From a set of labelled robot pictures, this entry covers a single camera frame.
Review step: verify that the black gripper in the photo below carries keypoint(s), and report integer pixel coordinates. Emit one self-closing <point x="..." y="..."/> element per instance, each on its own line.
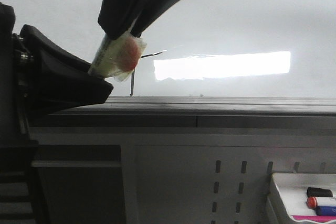
<point x="58" y="80"/>

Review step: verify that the white black-tipped whiteboard marker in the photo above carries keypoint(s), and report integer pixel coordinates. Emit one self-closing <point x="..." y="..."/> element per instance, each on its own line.
<point x="117" y="58"/>

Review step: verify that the grey whiteboard marker ledge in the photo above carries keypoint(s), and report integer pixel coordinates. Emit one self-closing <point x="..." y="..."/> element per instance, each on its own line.
<point x="244" y="113"/>

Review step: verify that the white glossy whiteboard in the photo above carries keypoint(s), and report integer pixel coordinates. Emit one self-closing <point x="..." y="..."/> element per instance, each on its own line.
<point x="210" y="48"/>

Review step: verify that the dark cabinet with shelf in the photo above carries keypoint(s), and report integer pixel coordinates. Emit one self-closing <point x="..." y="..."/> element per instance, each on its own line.
<point x="62" y="184"/>

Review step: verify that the grey slotted pegboard panel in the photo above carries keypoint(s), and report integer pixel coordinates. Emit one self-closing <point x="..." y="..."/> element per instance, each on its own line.
<point x="216" y="184"/>

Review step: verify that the white storage tray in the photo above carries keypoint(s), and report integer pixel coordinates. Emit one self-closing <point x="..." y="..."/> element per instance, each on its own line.
<point x="288" y="195"/>

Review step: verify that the black marker in tray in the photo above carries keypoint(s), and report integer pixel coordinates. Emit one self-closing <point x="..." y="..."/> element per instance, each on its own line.
<point x="319" y="192"/>

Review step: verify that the red-capped marker in tray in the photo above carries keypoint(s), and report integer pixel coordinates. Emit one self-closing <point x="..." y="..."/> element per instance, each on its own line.
<point x="314" y="202"/>

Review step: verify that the blue-capped marker in tray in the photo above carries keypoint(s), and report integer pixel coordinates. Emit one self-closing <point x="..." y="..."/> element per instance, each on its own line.
<point x="326" y="210"/>

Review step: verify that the pink item in tray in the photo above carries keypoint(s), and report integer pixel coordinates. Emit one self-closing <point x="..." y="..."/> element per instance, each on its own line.
<point x="321" y="219"/>

